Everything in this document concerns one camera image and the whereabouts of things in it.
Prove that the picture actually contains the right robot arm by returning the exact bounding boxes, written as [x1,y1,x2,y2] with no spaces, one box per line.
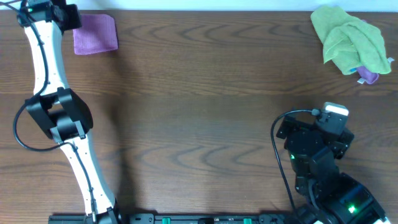
[271,109,390,224]

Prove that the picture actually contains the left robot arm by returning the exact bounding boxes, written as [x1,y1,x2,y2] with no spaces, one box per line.
[16,0,123,223]

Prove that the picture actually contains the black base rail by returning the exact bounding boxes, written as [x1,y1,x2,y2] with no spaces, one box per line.
[47,212,296,224]

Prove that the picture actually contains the green cloth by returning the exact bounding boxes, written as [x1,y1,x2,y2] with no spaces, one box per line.
[310,6,391,75]

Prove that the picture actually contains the purple cloth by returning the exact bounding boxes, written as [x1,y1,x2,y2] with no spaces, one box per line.
[356,66,379,85]
[73,14,119,55]

